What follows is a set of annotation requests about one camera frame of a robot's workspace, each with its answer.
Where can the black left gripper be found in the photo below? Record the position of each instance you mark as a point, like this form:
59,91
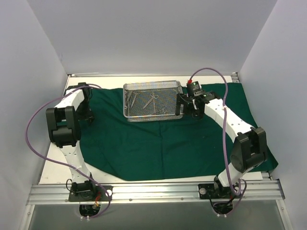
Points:
88,115

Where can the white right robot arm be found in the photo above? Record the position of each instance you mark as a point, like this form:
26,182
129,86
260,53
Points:
244,146

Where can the metal mesh instrument tray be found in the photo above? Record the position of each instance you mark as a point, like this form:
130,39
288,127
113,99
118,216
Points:
167,92

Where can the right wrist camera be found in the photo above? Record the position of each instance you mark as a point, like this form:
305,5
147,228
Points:
194,89

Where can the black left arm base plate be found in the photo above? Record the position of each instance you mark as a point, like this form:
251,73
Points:
89,196

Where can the aluminium frame rail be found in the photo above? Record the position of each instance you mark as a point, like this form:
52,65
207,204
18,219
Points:
56,194

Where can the green surgical cloth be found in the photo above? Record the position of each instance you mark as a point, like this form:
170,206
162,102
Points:
155,150

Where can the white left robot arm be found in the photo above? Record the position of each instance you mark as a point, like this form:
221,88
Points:
65,132

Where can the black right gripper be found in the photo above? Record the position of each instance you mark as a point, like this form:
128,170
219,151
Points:
182,104

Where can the silver forceps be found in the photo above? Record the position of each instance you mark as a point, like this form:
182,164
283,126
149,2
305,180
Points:
132,99

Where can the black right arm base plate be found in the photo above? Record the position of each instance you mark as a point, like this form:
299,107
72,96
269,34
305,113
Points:
211,191

